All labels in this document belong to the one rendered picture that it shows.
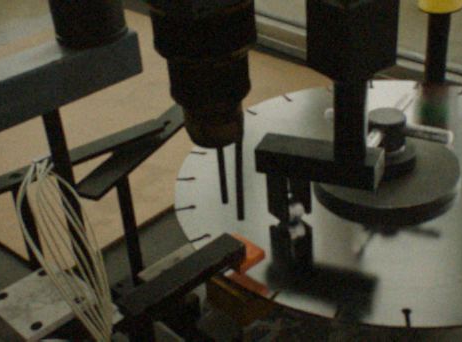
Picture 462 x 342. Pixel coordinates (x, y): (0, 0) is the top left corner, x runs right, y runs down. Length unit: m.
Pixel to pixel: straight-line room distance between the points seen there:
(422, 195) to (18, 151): 0.67
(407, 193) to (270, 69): 0.70
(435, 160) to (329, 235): 0.11
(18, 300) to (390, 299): 0.29
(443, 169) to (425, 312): 0.15
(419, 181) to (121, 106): 0.68
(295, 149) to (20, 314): 0.25
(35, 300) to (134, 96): 0.62
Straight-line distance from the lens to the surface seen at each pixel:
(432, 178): 0.61
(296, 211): 0.57
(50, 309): 0.64
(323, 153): 0.54
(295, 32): 1.30
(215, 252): 0.51
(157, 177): 1.02
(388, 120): 0.60
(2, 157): 1.13
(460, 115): 0.72
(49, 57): 0.65
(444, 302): 0.52
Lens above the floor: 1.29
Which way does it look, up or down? 32 degrees down
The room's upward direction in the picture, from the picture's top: 5 degrees counter-clockwise
